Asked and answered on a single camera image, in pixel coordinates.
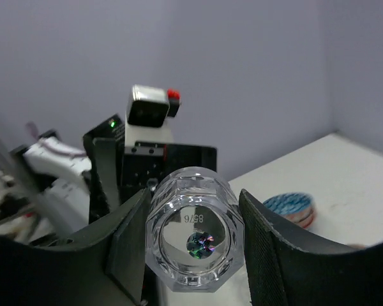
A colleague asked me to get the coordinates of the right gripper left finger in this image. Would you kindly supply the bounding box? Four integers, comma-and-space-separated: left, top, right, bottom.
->
0, 189, 151, 305

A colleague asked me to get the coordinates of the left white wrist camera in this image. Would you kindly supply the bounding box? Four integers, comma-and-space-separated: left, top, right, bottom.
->
124, 85, 174, 147

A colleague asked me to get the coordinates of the white red patterned bowl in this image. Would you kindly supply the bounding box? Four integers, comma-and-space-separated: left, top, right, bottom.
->
263, 193, 313, 215

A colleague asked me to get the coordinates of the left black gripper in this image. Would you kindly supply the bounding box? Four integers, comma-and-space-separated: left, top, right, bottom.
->
82, 114, 217, 222

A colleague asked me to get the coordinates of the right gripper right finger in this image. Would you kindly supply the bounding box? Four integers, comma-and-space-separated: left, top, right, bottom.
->
239, 189, 383, 305

